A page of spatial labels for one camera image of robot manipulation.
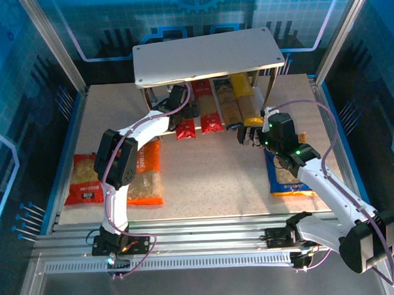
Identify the blue and yellow pasta bag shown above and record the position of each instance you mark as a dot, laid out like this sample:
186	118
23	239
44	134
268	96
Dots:
283	183

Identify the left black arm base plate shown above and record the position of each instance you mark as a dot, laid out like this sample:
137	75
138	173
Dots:
139	244

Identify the red spaghetti bag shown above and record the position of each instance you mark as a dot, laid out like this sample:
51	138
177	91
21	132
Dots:
208	104
185	130

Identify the aluminium frame post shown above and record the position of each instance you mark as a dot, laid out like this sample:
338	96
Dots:
342	30
53	42

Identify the white two-tier shelf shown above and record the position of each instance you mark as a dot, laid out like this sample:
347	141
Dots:
206	54

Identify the yellow spaghetti bag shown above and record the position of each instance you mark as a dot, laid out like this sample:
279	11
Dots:
245	99

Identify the blue spaghetti bag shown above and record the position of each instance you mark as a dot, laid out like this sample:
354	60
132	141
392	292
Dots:
229	103

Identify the small black connector board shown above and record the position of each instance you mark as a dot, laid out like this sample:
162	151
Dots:
118	263
301	260

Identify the aluminium mounting rail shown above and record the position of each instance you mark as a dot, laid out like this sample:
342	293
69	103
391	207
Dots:
204	233

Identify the orange pasta bag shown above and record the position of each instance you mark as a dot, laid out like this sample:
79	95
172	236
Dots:
150	169

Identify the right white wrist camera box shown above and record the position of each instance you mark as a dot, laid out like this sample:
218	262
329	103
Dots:
267	118

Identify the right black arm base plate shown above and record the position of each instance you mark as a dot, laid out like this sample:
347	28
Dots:
276	238

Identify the red macaroni pasta bag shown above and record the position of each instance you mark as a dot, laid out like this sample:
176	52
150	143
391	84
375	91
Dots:
84	178

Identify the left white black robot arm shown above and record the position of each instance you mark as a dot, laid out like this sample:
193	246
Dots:
117	164

